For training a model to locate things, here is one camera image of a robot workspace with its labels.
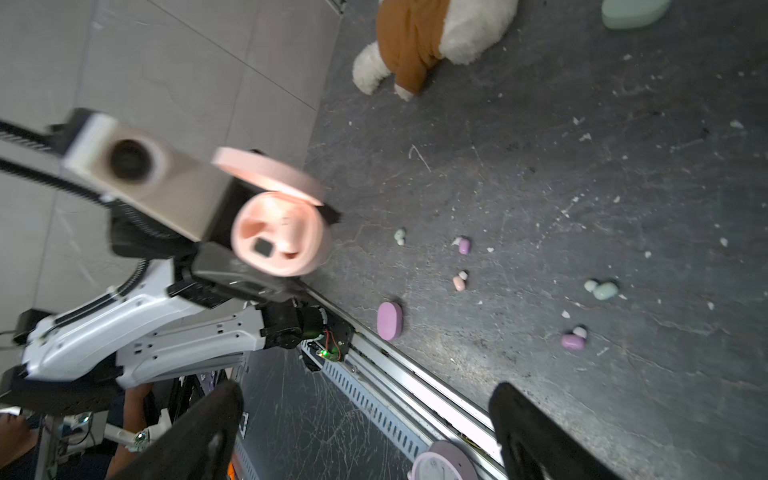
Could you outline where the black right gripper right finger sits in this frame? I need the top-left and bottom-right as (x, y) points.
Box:
(488, 382), (620, 480)

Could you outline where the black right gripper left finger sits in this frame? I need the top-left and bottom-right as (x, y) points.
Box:
(113, 380), (243, 480)

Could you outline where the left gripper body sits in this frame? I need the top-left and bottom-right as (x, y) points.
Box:
(167, 180), (339, 303)

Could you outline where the pink earbud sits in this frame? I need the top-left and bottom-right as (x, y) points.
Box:
(453, 271), (468, 292)

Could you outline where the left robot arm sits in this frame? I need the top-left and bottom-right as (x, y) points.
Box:
(1, 108), (341, 416)

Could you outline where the mint green charging case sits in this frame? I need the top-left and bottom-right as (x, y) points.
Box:
(601, 0), (672, 30)

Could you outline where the mint green earbud right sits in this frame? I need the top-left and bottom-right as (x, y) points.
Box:
(584, 279), (620, 301)

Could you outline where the mint green earbud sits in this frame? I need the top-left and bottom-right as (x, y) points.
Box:
(584, 279), (620, 301)
(394, 228), (406, 246)

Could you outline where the mint green earbud left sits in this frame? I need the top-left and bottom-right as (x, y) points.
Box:
(394, 228), (406, 246)

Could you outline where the purple earbud left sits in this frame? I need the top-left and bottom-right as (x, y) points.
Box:
(452, 236), (472, 256)

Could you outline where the white plush dog brown shirt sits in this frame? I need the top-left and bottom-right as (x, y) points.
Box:
(352, 0), (519, 101)

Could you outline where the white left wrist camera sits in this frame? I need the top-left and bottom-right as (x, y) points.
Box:
(54, 108), (231, 242)

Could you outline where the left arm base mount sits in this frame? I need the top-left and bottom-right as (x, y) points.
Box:
(297, 306), (355, 372)

